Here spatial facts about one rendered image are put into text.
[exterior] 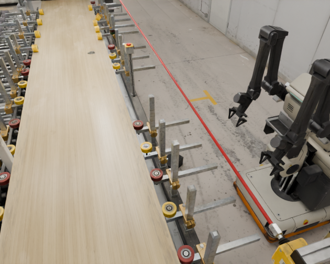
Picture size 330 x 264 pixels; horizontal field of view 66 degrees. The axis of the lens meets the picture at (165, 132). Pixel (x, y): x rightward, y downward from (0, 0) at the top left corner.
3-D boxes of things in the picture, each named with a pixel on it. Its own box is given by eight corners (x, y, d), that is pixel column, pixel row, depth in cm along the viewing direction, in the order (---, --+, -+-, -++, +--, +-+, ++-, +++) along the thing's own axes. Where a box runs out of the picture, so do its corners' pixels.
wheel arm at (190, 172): (215, 165, 171) (216, 161, 168) (217, 169, 168) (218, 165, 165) (152, 181, 161) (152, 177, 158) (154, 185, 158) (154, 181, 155)
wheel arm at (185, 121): (187, 121, 206) (188, 117, 203) (189, 123, 204) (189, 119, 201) (135, 132, 196) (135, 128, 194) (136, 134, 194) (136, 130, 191)
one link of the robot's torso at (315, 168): (288, 160, 208) (299, 139, 192) (313, 187, 188) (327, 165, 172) (260, 168, 202) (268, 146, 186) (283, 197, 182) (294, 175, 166)
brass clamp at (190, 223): (187, 207, 151) (187, 201, 147) (196, 227, 141) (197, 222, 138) (177, 209, 149) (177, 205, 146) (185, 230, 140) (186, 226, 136)
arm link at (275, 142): (305, 139, 130) (294, 129, 137) (293, 134, 124) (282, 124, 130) (289, 155, 136) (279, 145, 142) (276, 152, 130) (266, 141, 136)
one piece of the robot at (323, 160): (288, 166, 254) (322, 96, 199) (329, 212, 215) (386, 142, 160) (259, 174, 246) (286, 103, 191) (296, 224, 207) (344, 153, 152)
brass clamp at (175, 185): (173, 172, 167) (174, 167, 163) (180, 188, 157) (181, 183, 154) (164, 174, 165) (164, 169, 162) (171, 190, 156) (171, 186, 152)
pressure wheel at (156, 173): (155, 191, 157) (154, 179, 149) (147, 183, 161) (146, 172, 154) (165, 185, 160) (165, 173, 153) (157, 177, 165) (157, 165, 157)
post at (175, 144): (175, 191, 168) (177, 138, 137) (176, 195, 166) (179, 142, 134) (169, 193, 168) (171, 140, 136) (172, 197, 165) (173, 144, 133)
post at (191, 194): (188, 231, 156) (194, 183, 124) (190, 236, 153) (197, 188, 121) (183, 232, 155) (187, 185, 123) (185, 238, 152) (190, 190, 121)
